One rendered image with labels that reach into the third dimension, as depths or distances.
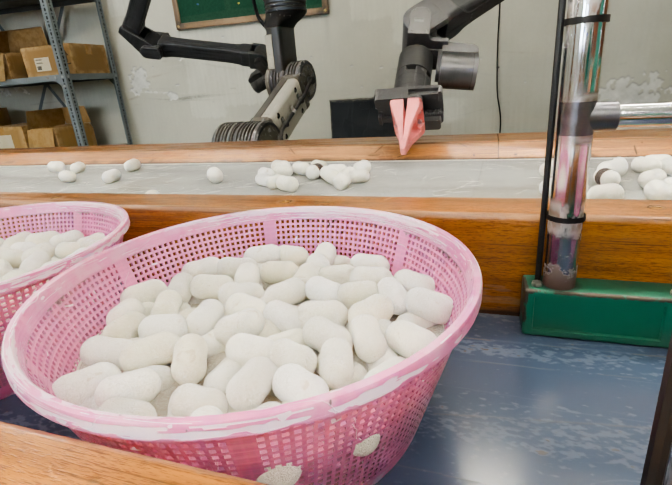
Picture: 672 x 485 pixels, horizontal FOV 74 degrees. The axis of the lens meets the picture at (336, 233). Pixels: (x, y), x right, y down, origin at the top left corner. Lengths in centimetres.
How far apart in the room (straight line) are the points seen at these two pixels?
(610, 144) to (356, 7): 206
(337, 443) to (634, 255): 28
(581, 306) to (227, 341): 26
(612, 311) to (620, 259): 4
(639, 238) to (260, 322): 28
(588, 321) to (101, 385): 33
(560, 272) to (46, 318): 34
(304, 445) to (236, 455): 3
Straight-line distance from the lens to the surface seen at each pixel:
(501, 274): 40
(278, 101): 112
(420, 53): 77
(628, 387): 36
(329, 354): 24
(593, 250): 39
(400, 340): 25
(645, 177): 58
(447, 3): 84
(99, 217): 53
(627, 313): 39
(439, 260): 32
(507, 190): 55
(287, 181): 57
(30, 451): 20
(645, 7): 277
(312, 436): 19
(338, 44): 267
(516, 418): 31
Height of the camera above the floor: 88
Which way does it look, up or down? 20 degrees down
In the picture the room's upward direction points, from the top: 4 degrees counter-clockwise
